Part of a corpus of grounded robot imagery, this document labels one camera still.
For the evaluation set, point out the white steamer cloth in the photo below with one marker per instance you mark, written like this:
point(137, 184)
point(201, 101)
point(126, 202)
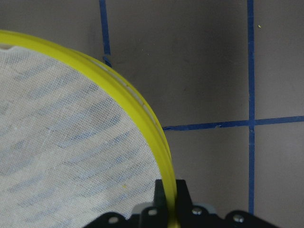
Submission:
point(66, 133)

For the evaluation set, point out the yellow steamer layer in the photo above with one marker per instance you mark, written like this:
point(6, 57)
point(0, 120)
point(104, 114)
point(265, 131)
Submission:
point(133, 99)

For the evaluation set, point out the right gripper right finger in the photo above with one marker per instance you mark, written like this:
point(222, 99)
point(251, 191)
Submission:
point(183, 205)

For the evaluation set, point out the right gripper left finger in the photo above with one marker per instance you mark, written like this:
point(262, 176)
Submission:
point(155, 215)

